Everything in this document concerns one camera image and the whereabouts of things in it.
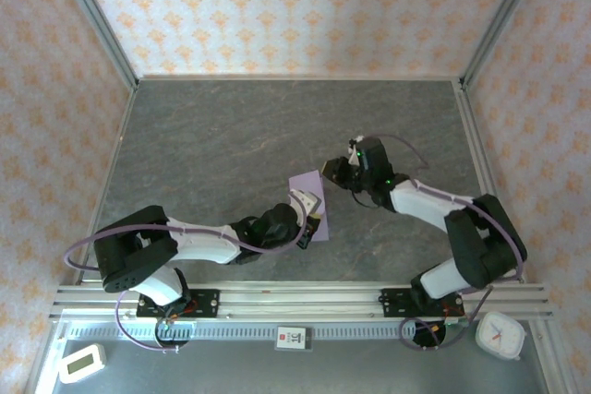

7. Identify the purple square paper sheet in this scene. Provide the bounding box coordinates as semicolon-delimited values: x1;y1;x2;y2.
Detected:
287;169;332;243

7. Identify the grey metal sheet panel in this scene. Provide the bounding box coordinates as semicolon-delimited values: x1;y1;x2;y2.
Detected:
27;319;569;394

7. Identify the aluminium back bar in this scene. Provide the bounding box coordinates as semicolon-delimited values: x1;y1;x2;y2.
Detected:
136;73;463;83

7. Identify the white card with red logo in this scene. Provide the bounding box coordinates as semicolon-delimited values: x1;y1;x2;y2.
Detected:
275;327;315;352

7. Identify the white analog clock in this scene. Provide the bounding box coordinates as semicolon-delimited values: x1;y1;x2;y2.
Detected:
475;311;527;362

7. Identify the white digital timer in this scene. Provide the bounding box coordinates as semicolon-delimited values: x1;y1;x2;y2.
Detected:
58;342;107;385

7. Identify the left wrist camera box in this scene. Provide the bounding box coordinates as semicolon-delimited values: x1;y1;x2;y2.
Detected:
288;188;323;221

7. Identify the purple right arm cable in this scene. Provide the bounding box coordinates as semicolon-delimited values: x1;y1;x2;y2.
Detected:
368;134;528;352

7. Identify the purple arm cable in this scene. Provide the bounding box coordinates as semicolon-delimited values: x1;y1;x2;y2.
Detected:
63;222;310;353
368;134;528;352

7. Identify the aluminium mounting rail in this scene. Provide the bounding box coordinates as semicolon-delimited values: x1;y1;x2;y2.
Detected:
50;281;553;321

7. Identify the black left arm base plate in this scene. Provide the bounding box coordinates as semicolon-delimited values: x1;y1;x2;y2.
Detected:
137;289;221;319

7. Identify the grey slotted cable duct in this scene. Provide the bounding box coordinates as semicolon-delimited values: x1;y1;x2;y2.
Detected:
66;322;416;342

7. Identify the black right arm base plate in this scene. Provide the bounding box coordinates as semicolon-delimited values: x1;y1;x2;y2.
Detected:
380;287;464;319

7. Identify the aluminium side rail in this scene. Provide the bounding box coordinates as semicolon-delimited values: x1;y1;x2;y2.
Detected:
76;82;139;284
454;79;525;284

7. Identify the aluminium frame post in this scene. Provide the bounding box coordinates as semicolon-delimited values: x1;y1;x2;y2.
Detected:
50;0;139;90
461;0;549;86

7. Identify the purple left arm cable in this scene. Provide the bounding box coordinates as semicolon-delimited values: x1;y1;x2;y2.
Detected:
63;222;310;353

